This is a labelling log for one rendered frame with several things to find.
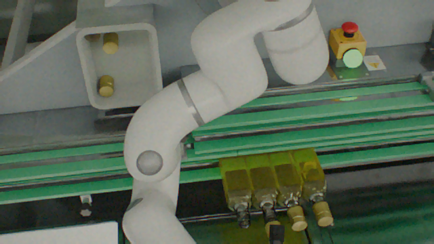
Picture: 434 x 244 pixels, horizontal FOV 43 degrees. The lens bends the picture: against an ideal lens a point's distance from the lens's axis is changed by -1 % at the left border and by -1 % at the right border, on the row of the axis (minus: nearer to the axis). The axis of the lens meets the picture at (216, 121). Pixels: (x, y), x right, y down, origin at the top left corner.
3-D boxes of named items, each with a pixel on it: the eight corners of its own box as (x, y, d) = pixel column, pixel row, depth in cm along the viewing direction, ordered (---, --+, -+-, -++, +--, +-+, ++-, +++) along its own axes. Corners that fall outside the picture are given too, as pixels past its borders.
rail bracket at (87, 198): (83, 186, 142) (81, 228, 132) (78, 169, 137) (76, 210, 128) (98, 184, 142) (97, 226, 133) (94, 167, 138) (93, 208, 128)
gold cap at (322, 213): (311, 212, 123) (317, 228, 120) (312, 202, 120) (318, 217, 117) (327, 209, 123) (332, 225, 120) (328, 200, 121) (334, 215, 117)
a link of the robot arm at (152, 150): (184, 78, 97) (112, 114, 98) (179, 78, 84) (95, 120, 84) (218, 146, 98) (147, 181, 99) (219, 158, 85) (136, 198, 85)
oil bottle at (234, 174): (215, 150, 139) (228, 216, 124) (215, 133, 135) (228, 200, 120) (237, 148, 140) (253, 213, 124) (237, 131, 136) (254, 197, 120)
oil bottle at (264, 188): (239, 148, 140) (254, 214, 124) (238, 133, 136) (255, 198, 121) (260, 146, 141) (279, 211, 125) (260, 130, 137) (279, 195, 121)
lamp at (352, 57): (340, 64, 133) (344, 70, 131) (343, 48, 130) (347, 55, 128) (358, 62, 134) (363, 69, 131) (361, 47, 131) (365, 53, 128)
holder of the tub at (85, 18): (96, 103, 140) (95, 123, 135) (76, 9, 122) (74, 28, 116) (163, 96, 142) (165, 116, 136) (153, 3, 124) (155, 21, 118)
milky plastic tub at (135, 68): (92, 88, 137) (91, 111, 130) (75, 10, 122) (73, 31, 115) (162, 81, 138) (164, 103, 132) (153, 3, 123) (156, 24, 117)
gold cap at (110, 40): (102, 32, 124) (101, 42, 121) (117, 30, 125) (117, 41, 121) (104, 45, 127) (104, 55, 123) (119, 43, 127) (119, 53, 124)
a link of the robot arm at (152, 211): (236, 226, 88) (232, 204, 103) (155, 123, 87) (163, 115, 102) (156, 285, 89) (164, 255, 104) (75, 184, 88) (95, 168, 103)
